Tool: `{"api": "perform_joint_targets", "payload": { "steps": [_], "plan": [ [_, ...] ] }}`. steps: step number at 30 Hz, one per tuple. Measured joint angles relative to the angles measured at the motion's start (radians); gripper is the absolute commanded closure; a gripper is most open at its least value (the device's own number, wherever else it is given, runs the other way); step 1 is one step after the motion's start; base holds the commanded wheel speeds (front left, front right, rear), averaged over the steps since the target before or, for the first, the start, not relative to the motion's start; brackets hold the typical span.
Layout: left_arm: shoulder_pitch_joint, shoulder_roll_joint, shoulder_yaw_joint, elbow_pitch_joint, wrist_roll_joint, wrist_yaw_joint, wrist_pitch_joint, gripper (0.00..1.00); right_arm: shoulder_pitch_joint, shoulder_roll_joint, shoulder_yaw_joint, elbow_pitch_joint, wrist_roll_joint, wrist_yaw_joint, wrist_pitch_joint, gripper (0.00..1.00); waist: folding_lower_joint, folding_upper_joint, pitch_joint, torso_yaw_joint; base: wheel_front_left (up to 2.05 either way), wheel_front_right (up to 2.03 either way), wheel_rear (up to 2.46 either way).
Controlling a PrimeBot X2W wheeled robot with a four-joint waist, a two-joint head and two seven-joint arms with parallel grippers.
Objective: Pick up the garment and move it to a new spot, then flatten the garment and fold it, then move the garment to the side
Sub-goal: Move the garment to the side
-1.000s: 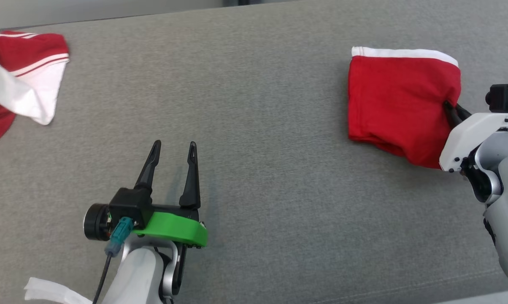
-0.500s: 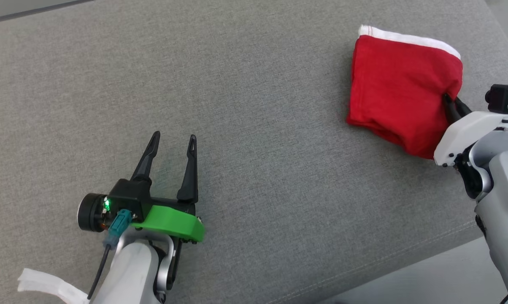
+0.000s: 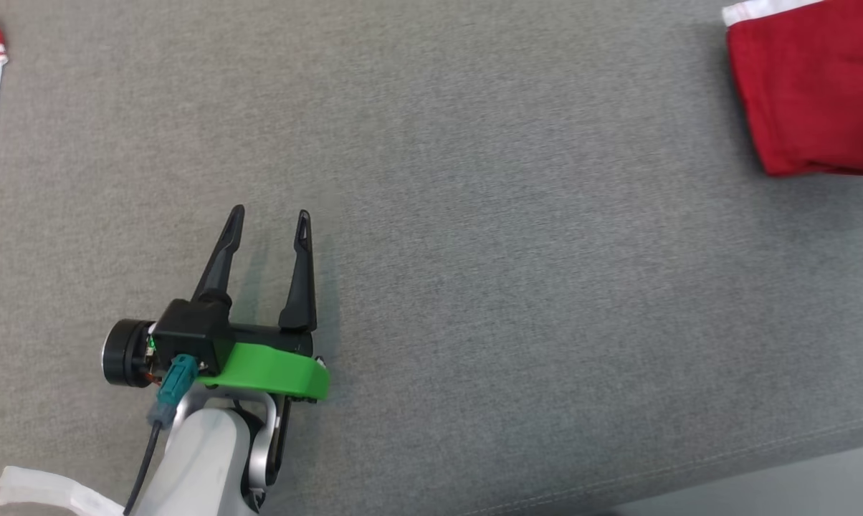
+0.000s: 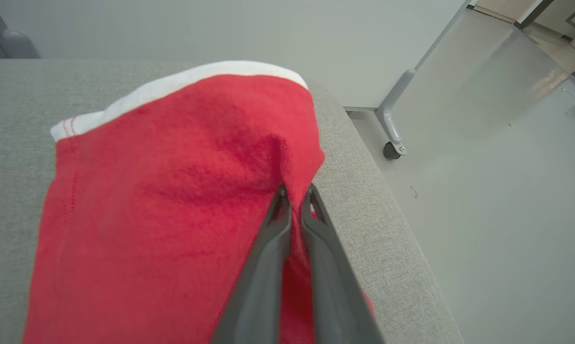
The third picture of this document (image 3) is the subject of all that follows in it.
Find red shorts with white stripe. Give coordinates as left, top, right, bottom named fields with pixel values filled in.
left=722, top=0, right=863, bottom=181

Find left teal-plug black cable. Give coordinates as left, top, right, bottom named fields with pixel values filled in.
left=122, top=354, right=204, bottom=516

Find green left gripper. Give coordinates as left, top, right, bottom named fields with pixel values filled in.
left=191, top=204, right=331, bottom=403

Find white tape tag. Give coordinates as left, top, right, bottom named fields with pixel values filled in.
left=0, top=465, right=125, bottom=516

